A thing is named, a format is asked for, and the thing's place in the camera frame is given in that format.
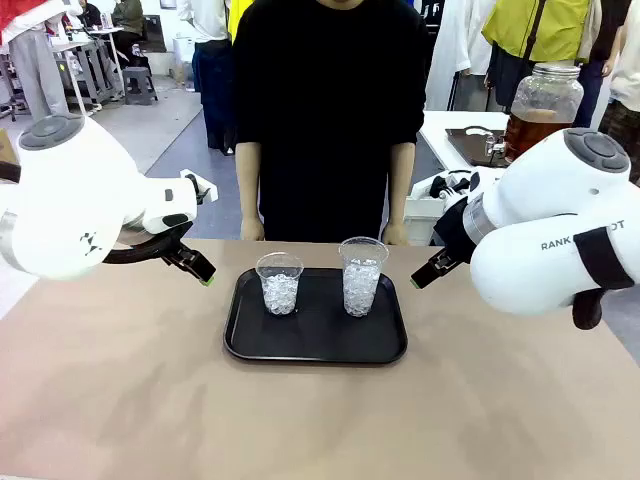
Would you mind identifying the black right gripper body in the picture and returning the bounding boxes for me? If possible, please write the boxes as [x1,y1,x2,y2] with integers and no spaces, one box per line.
[432,197,481,261]

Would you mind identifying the tall clear plastic cup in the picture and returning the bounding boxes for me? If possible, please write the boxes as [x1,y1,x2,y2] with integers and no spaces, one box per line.
[338,236,390,318]

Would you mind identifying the person's right forearm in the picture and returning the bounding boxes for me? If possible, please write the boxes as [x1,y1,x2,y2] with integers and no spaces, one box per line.
[235,141,262,221]

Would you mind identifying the person's left forearm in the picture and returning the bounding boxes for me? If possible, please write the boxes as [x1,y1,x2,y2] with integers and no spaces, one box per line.
[387,142,417,226]

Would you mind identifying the short clear iced cup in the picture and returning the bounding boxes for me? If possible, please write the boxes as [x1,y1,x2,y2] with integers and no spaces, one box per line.
[255,252,305,316]

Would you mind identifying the person's left hand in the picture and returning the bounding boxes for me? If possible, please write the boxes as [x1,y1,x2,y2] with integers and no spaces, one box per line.
[382,222,411,246]

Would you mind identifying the person's right hand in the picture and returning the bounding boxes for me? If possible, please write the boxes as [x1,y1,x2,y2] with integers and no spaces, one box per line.
[239,215,266,242]

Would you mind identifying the dark brown side tray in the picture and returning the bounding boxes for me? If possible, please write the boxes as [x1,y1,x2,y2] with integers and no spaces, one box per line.
[444,127,511,169]

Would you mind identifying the white side table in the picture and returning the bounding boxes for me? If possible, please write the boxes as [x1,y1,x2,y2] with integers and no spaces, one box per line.
[403,110,516,246]

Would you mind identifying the black plastic serving tray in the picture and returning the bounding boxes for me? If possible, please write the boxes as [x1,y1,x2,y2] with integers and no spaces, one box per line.
[223,267,409,365]

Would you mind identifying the dark skirt on mannequin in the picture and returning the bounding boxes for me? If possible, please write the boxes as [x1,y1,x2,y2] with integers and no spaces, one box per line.
[487,42,531,114]

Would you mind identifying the glass tea dispenser jar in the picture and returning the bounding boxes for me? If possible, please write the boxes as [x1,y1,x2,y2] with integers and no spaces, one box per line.
[483,62,585,169]

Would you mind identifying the person torso black sweater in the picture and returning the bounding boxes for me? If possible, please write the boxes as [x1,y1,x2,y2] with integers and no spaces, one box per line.
[230,0,432,244]

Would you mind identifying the white hanging garment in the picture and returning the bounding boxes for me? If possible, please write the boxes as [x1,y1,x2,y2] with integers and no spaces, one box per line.
[424,0,496,112]

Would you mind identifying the bystander white shirt blue trousers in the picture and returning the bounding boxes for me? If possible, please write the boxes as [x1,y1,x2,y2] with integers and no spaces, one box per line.
[177,0,236,151]

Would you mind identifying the grey plastic stool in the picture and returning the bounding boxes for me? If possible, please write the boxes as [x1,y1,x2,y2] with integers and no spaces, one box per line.
[121,66,159,106]

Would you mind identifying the yellow-green jacket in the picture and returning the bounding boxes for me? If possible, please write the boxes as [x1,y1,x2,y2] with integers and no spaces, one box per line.
[481,0,594,64]

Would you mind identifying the grey metal workbench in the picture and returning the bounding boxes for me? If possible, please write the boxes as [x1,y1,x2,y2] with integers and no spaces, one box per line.
[49,27,126,109]

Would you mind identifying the bystander in cream shirt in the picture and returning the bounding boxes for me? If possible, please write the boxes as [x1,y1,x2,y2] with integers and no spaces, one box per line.
[597,0,640,186]

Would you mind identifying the mannequin in black shirt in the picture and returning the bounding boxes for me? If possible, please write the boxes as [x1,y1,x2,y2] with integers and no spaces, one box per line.
[574,0,632,126]

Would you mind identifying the yellow vest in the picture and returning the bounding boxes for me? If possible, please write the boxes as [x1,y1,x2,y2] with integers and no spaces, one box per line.
[228,0,252,46]

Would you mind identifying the bystander in grey trousers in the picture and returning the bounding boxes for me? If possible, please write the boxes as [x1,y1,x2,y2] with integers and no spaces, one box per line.
[0,0,71,121]

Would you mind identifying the bystander in dark green top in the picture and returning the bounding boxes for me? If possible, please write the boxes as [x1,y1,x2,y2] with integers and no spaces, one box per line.
[110,0,147,57]

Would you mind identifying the black left arm cable sleeve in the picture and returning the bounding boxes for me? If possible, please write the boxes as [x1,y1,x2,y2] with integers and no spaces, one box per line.
[102,227,194,265]

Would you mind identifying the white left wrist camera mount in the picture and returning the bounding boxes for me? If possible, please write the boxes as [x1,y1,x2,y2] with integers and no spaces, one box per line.
[179,168,220,205]

